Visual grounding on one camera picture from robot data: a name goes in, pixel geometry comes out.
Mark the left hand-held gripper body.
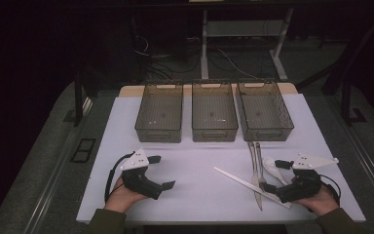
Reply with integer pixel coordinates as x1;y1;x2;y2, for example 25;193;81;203
120;147;164;201

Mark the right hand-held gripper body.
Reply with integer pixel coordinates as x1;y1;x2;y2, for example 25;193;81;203
274;153;340;204

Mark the metal table knife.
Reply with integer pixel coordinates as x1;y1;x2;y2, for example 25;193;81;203
246;140;264;213

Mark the metal fork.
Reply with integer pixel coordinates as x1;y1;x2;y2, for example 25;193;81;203
255;141;269;193

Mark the smoky transparent plastic basket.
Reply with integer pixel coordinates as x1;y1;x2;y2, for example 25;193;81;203
191;80;240;143
236;80;295;142
134;81;184;144

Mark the person's left hand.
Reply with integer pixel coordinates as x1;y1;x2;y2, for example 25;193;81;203
104;175;149;215

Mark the person's right hand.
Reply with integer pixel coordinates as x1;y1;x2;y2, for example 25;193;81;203
291;184;340;217

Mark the white table cover sheet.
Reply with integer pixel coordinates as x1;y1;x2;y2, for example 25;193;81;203
76;93;367;224

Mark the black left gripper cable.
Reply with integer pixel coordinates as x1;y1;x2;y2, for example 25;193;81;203
104;151;136;204

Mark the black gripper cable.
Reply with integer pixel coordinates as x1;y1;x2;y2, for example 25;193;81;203
104;151;136;204
318;174;343;208

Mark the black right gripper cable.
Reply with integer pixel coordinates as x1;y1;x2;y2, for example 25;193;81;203
318;174;343;208

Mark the metal floor rail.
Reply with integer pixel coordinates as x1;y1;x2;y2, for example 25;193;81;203
22;97;94;234
340;120;374;213

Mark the tangle of black floor cables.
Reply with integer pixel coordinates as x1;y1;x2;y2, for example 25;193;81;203
132;32;203;82

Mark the black metal stand post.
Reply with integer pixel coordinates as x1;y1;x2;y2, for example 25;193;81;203
62;72;94;128
340;77;368;127

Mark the white floor cable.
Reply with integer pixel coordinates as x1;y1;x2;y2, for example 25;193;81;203
217;48;262;81
132;35;173;59

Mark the white metal desk frame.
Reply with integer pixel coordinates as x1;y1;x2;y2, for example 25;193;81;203
200;8;295;82

